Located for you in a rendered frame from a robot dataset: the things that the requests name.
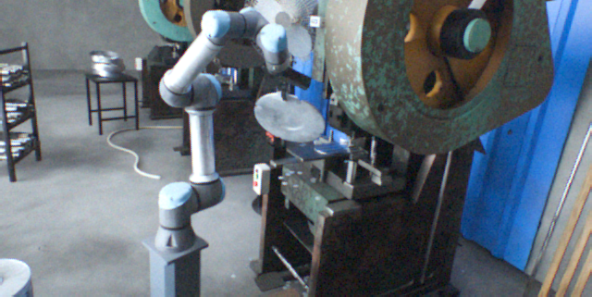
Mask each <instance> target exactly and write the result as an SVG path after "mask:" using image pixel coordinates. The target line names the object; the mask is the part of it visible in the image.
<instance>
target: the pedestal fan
mask: <svg viewBox="0 0 592 297"><path fill-rule="evenodd" d="M255 1H256V0H255ZM255 1H254V3H255V4H256V2H255ZM280 1H281V5H280V4H279V3H280V2H279V3H278V2H277V0H263V1H261V2H259V3H258V4H257V5H256V6H255V5H253V9H255V10H256V11H258V12H259V13H260V14H261V15H262V16H263V17H264V18H265V19H266V20H267V21H268V22H269V23H270V24H277V25H280V26H282V27H283V28H284V30H285V32H286V35H287V39H288V49H289V52H288V54H289V67H291V68H296V67H295V66H294V67H293V65H294V64H293V60H295V59H299V58H300V60H302V61H301V62H304V61H306V60H307V62H308V59H310V60H311V59H312V58H311V56H310V55H309V54H311V53H312V52H313V51H314V49H312V40H313V39H312V38H311V37H312V36H310V35H311V34H312V32H313V31H311V33H310V32H309V31H308V30H310V29H309V28H310V27H309V24H308V25H305V26H307V27H308V29H307V28H306V27H305V28H306V29H307V30H306V29H305V28H304V27H303V25H304V24H305V23H306V24H307V23H309V22H307V20H310V18H309V15H310V14H311V13H313V10H314V8H315V5H316V4H317V3H318V0H280ZM251 4H252V1H251ZM251 4H250V7H251ZM281 6H282V7H283V9H284V11H283V9H282V7H281ZM308 32H309V33H310V35H309V33H308ZM311 39H312V40H311ZM311 49H312V51H311V52H310V50H311ZM311 55H312V54H311ZM293 56H297V57H295V59H293ZM312 56H313V55H312ZM311 62H313V61H312V60H311ZM311 62H309V63H311ZM309 63H307V64H309ZM307 64H305V65H307ZM280 144H281V145H282V146H284V155H283V158H286V150H287V140H284V139H281V143H280ZM262 205H263V195H262V194H261V195H259V207H260V212H261V215H262ZM251 206H252V210H253V211H254V212H255V213H256V214H257V215H259V216H260V214H259V211H258V203H257V197H256V198H255V199H254V200H253V201H252V204H251ZM260 217H261V216H260Z"/></svg>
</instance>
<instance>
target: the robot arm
mask: <svg viewBox="0 0 592 297"><path fill-rule="evenodd" d="M202 28H203V31H202V33H201V34H200V35H199V37H198V38H197V39H196V41H195V42H194V43H193V44H192V46H191V47H190V49H189V50H188V51H187V53H186V54H185V55H183V57H182V58H181V59H180V61H179V62H178V64H177V65H176V66H175V67H174V68H173V69H170V70H169V71H167V72H166V74H165V75H164V77H163V78H162V79H161V81H160V93H161V95H162V97H163V99H164V100H165V101H166V102H167V103H168V104H170V105H172V106H175V107H185V110H186V111H187V112H188V113H189V114H190V122H191V150H192V165H193V174H192V175H191V176H190V184H188V183H185V182H180V183H177V182H176V183H172V184H169V185H167V186H166V187H165V188H164V189H163V190H162V191H161V192H160V194H159V218H160V227H159V229H158V231H157V234H156V236H155V246H156V248H157V249H158V250H160V251H162V252H165V253H180V252H184V251H186V250H188V249H190V248H191V247H192V246H193V245H194V244H195V242H196V235H195V232H194V230H193V227H192V224H191V216H192V215H194V214H197V213H200V212H202V211H204V210H206V209H209V208H213V207H215V206H217V205H218V204H221V203H222V202H223V201H224V199H225V197H226V190H225V184H224V181H223V180H222V179H221V178H220V177H219V174H218V173H216V166H215V147H214V128H213V112H214V111H215V110H216V103H218V102H219V101H220V98H221V97H222V88H221V85H220V83H219V81H218V80H217V79H216V77H215V76H213V75H212V74H203V73H201V72H202V71H203V70H204V68H205V67H206V66H207V65H208V64H209V63H210V61H211V60H212V59H213V58H214V57H215V56H216V54H217V53H218V52H219V51H221V49H222V48H223V47H224V46H225V45H226V44H227V41H228V40H229V39H252V40H253V41H254V42H255V43H256V44H257V45H258V46H259V47H260V48H261V49H263V51H264V55H265V59H264V60H263V65H262V70H263V71H264V79H263V87H264V91H266V92H271V93H274V92H275V91H277V93H276V94H272V95H271V97H272V98H274V99H278V100H281V101H283V102H284V103H286V102H287V101H288V100H289V98H288V94H290V84H293V85H295V86H297V87H299V88H301V89H303V90H307V89H308V88H309V87H310V84H311V77H309V76H307V75H305V74H303V73H301V72H300V71H298V70H296V69H294V68H291V67H289V54H288V39H287V35H286V32H285V30H284V28H283V27H282V26H280V25H277V24H270V23H269V22H268V21H267V20H266V19H265V18H264V17H263V16H262V15H261V14H260V13H259V12H258V11H256V10H255V9H253V8H251V7H246V8H245V9H243V10H242V11H241V12H240V13H235V12H225V11H220V10H218V11H209V12H207V13H206V14H205V15H204V16H203V21H202Z"/></svg>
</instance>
